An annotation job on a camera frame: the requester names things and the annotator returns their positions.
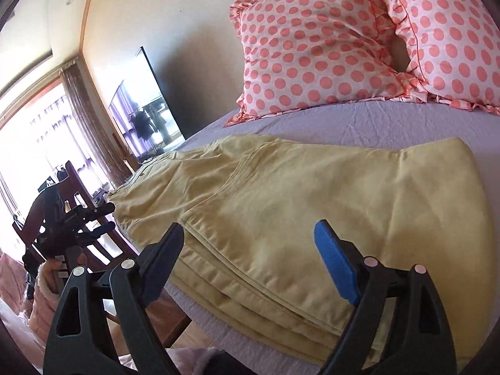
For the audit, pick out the pink fuzzy sleeve forearm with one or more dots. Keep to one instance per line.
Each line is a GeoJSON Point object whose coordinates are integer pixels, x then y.
{"type": "Point", "coordinates": [24, 317]}

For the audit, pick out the dark wooden bedside table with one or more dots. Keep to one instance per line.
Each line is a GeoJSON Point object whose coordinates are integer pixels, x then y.
{"type": "Point", "coordinates": [167, 318]}

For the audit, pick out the polka dot pillow right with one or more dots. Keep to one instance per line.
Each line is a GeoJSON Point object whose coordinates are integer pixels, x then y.
{"type": "Point", "coordinates": [453, 50]}

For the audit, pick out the lavender bed sheet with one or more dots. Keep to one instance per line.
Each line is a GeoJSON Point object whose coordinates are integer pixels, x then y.
{"type": "Point", "coordinates": [390, 125]}

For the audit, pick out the khaki tan pants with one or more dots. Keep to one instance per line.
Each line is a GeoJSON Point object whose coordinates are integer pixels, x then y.
{"type": "Point", "coordinates": [248, 205]}

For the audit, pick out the person left hand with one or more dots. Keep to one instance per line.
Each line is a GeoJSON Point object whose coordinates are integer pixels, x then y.
{"type": "Point", "coordinates": [48, 276]}

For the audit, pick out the brown window curtain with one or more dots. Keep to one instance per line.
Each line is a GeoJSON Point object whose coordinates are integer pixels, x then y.
{"type": "Point", "coordinates": [105, 152]}

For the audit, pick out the dark wooden chair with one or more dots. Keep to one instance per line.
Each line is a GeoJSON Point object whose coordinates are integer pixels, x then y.
{"type": "Point", "coordinates": [50, 206]}

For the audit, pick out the polka dot pillow left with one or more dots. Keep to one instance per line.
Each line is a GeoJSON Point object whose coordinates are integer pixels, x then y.
{"type": "Point", "coordinates": [306, 53]}

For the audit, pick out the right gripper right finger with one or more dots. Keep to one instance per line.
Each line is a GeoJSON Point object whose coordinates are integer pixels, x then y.
{"type": "Point", "coordinates": [398, 323]}

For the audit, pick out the polka dot pillow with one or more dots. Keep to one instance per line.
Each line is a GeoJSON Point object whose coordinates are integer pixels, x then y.
{"type": "Point", "coordinates": [453, 50]}
{"type": "Point", "coordinates": [306, 53]}

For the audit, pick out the black flat television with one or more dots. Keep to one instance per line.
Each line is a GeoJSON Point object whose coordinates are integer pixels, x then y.
{"type": "Point", "coordinates": [142, 114]}

